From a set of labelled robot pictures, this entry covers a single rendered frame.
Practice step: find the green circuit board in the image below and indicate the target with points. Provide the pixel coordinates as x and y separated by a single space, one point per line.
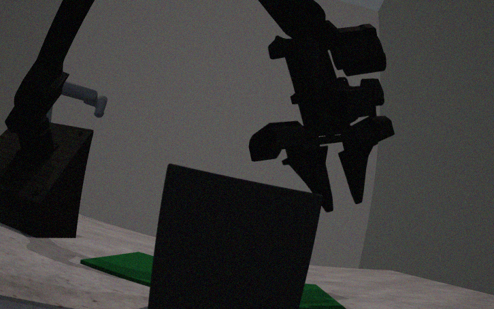
137 267

